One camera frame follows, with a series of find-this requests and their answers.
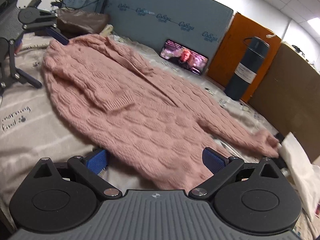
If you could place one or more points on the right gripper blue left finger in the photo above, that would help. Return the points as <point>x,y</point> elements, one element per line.
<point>97,160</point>

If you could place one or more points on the blue-grey foam board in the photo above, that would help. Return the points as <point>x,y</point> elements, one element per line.
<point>199,25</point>

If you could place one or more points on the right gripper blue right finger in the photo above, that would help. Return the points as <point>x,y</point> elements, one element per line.
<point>213,160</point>

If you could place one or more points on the brown leather jacket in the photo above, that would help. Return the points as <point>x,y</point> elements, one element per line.
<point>73,23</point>

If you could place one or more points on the brown cardboard box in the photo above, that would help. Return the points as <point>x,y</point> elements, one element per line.
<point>288,97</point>

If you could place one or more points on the pink knitted sweater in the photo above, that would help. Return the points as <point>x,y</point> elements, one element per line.
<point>152,120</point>

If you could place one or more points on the orange board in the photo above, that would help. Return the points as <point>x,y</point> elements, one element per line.
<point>232,50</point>

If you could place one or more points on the dark teal vacuum bottle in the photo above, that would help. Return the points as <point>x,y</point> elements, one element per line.
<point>247,68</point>

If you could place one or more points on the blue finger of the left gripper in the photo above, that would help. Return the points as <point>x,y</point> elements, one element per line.
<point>23,78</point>
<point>55,33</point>

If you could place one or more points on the white folded garment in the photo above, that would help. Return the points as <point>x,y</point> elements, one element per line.
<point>305,175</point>

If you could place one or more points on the grey printed bed sheet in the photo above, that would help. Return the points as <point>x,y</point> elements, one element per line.
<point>30,129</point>

